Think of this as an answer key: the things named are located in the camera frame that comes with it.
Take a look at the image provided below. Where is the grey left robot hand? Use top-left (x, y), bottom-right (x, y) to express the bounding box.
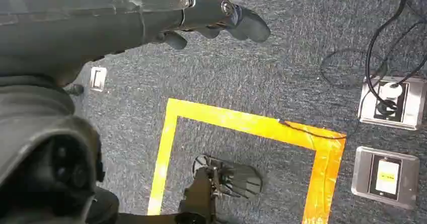
top-left (0, 0), bottom-right (271, 224)

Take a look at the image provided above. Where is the small white floor plate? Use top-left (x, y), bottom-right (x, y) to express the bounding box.
top-left (89, 66), bottom-right (108, 93)

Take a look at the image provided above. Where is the yellow floor tape square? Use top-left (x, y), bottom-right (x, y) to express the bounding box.
top-left (147, 98), bottom-right (347, 224)

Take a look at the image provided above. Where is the black plug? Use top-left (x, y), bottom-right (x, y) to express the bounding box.
top-left (376, 100), bottom-right (398, 116)

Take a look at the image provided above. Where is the white plug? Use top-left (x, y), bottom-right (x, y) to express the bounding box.
top-left (381, 82), bottom-right (404, 99)

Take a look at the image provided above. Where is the steel floor socket yellow label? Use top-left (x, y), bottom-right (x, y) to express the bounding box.
top-left (350, 146), bottom-right (420, 210)

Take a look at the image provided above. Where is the steel floor socket with plugs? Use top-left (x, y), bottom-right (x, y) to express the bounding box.
top-left (358, 76), bottom-right (427, 131)

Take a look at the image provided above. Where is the thin black cable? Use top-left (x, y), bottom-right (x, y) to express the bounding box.
top-left (277, 47), bottom-right (389, 140)

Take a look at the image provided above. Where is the thick black cable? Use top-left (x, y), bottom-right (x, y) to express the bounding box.
top-left (364, 0), bottom-right (412, 110)

